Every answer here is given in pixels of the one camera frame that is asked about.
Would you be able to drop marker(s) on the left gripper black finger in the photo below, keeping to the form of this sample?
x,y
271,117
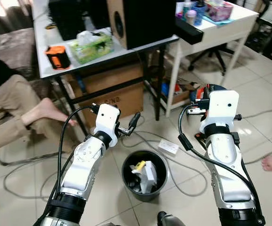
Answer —
x,y
135,120

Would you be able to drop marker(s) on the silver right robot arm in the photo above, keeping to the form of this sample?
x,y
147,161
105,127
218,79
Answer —
x,y
230,174

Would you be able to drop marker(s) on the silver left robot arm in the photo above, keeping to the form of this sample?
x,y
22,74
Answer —
x,y
84,169

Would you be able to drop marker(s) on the white bin with blue lid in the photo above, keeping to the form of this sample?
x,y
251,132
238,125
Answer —
x,y
216,87

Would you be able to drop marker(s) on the small yellow trash piece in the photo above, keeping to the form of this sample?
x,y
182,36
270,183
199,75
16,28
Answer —
x,y
139,165

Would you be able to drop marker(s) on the black round rubbish bin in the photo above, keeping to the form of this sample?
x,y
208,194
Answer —
x,y
126,172

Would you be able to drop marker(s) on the white crumpled paper trash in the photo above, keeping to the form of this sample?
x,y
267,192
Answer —
x,y
148,179

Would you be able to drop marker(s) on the small open cardboard box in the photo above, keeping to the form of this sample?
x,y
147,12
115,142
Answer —
x,y
180,89

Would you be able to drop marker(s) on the large brown cardboard box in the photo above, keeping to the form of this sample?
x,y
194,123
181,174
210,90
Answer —
x,y
117,89

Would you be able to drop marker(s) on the white power strip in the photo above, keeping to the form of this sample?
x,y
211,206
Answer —
x,y
169,146

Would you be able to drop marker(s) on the black office chair base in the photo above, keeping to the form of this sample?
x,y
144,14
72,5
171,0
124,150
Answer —
x,y
211,54

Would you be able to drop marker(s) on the black soundbar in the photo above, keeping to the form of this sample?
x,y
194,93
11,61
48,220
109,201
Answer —
x,y
190,30

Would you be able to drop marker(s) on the white table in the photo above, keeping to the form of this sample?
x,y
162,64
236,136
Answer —
x,y
225,30

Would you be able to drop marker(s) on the green tissue box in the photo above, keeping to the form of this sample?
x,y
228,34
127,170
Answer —
x,y
91,47

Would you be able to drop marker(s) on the small pink cap bottle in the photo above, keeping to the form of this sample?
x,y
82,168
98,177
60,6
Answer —
x,y
190,18

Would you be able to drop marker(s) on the orange and black device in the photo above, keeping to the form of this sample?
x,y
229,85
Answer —
x,y
58,57

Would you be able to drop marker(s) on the blue plastic bottle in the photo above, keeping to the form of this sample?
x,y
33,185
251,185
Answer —
x,y
198,12

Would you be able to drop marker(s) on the black storage rack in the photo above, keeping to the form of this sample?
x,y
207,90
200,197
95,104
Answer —
x,y
268,40

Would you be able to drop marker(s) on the wooden black speaker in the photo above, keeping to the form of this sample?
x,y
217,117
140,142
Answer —
x,y
145,21

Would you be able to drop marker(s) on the pink tissue box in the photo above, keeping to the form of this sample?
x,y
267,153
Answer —
x,y
219,9

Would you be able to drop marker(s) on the robot right leg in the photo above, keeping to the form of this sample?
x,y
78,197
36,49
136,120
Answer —
x,y
171,220

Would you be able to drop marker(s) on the seated person in beige trousers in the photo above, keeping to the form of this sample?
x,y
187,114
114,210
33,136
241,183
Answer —
x,y
9,108

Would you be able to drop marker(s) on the black monitor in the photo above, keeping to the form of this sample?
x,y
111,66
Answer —
x,y
75,16

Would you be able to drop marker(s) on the grey table with black legs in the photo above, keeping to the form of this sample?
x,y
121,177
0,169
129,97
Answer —
x,y
42,37

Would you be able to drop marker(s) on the brown patterned sofa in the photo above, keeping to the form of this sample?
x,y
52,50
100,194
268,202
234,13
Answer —
x,y
18,47

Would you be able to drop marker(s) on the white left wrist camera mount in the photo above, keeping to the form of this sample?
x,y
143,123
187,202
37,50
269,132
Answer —
x,y
107,120

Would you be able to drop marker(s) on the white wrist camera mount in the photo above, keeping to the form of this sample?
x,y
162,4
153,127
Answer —
x,y
107,120
220,108

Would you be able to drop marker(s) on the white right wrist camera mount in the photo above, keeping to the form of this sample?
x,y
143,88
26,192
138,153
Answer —
x,y
220,108

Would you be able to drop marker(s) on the grey metal chair frame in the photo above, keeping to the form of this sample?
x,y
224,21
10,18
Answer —
x,y
13,161

